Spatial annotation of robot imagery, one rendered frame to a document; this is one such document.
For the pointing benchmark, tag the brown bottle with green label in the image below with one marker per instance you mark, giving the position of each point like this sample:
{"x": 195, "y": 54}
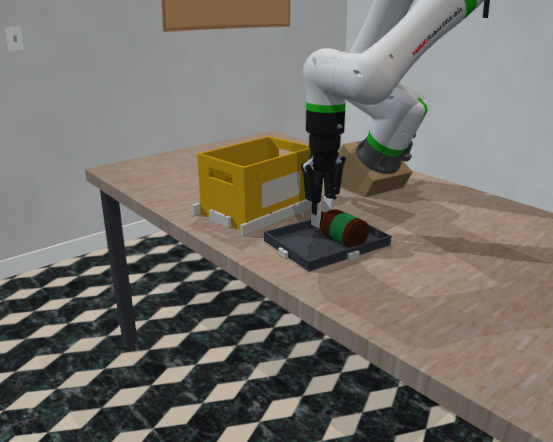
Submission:
{"x": 344, "y": 228}

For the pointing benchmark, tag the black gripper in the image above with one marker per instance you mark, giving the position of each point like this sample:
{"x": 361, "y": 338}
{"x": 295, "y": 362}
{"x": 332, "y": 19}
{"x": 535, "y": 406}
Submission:
{"x": 322, "y": 148}

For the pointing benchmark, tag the yellow crate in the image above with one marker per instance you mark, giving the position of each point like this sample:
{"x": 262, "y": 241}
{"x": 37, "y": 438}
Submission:
{"x": 257, "y": 189}

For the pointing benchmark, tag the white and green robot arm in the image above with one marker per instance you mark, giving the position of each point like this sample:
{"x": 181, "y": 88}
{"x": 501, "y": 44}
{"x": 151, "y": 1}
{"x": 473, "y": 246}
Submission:
{"x": 371, "y": 78}

